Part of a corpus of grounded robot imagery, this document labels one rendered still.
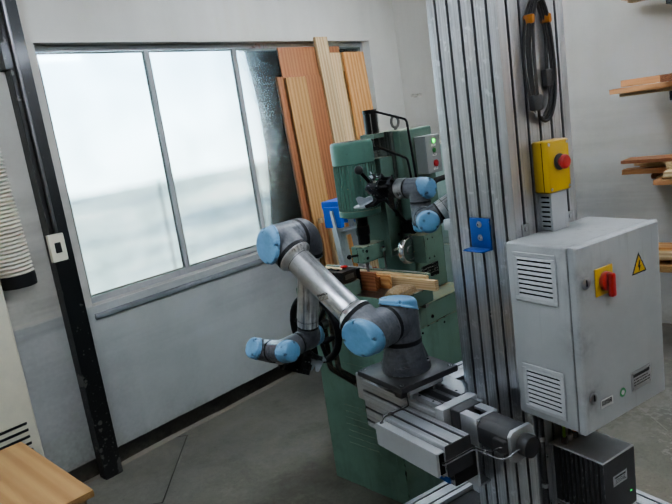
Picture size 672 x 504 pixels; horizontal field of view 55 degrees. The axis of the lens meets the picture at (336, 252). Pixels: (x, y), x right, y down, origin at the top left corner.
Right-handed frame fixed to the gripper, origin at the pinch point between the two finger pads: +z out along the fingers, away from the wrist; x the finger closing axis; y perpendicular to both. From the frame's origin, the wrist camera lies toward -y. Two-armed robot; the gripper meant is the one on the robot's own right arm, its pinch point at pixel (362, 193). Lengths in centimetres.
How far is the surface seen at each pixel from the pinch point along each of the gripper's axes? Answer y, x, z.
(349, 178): 2.3, -5.8, 8.4
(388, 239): -29.4, 2.7, 6.2
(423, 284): -33.8, 20.1, -17.8
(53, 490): 30, 143, 41
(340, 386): -55, 63, 22
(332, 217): -60, -29, 87
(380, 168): -7.7, -18.3, 5.6
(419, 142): -14.8, -37.1, -1.5
